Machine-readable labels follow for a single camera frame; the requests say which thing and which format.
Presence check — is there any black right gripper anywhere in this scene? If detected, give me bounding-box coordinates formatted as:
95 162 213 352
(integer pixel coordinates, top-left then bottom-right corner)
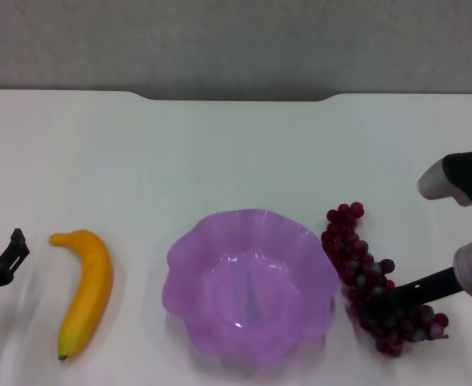
359 265 462 319

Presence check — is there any yellow banana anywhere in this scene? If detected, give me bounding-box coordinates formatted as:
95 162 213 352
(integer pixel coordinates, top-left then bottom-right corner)
48 229 115 361

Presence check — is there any dark red grape bunch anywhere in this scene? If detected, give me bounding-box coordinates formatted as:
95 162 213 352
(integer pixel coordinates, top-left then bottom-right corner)
320 201 450 357

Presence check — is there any purple wavy plastic bowl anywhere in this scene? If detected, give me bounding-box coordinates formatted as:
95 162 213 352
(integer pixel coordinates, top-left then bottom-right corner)
161 207 339 367

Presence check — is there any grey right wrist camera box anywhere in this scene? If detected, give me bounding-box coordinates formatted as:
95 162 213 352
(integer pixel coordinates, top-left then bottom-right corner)
417 149 472 208

